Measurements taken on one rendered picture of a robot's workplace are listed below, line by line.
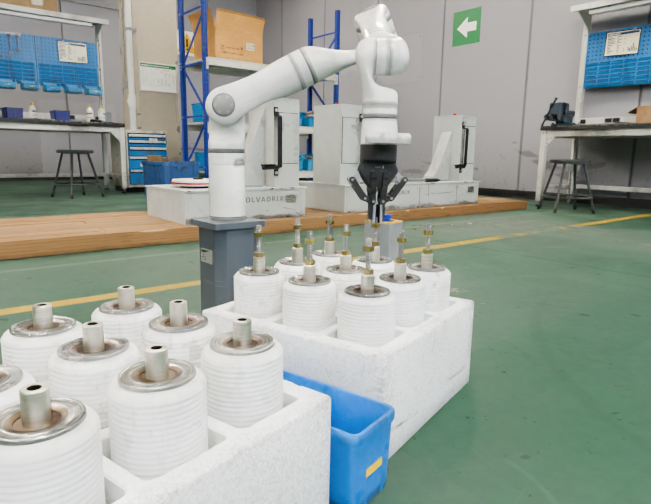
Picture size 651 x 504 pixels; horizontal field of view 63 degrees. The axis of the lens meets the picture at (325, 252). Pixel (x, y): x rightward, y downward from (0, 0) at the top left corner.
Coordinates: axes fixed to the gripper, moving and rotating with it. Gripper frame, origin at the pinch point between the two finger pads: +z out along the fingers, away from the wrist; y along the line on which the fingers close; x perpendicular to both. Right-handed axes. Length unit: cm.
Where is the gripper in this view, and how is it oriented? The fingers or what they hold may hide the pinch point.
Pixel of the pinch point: (376, 213)
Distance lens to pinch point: 112.0
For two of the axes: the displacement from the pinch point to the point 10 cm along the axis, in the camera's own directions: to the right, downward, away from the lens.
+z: -0.2, 9.8, 1.9
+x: 2.0, 1.9, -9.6
